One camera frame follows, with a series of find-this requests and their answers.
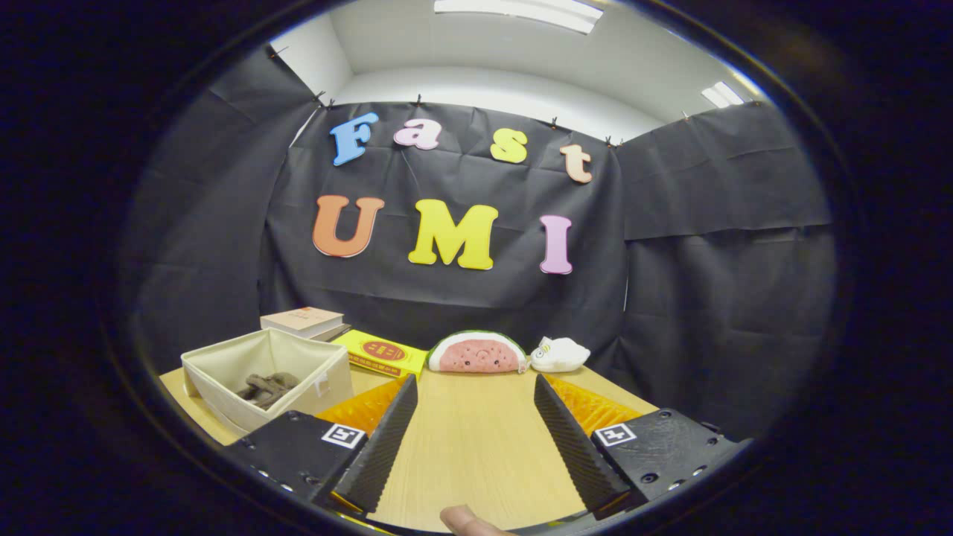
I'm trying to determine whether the watermelon slice plush toy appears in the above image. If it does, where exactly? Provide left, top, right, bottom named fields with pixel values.
left=427, top=331, right=528, bottom=374

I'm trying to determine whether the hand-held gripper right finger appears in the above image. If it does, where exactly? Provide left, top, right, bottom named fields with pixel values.
left=533, top=374, right=745, bottom=520

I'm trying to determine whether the small ceiling light panel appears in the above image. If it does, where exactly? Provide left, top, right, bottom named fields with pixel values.
left=701, top=80, right=745, bottom=109

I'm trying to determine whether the black backdrop cloth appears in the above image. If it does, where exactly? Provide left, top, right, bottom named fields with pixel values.
left=119, top=45, right=838, bottom=440

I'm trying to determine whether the beige paperback book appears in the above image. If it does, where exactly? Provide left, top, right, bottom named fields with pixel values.
left=260, top=307, right=345, bottom=340

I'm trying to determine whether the white plush toy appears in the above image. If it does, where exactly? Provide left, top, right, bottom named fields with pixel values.
left=529, top=336, right=591, bottom=373

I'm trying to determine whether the cream fabric storage box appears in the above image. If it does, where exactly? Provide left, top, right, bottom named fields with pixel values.
left=181, top=328, right=355, bottom=438

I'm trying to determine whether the yellow book with red circle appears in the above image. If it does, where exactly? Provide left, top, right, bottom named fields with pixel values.
left=330, top=329, right=429, bottom=379

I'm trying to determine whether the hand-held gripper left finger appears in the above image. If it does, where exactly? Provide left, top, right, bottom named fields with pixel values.
left=222, top=374, right=419, bottom=516

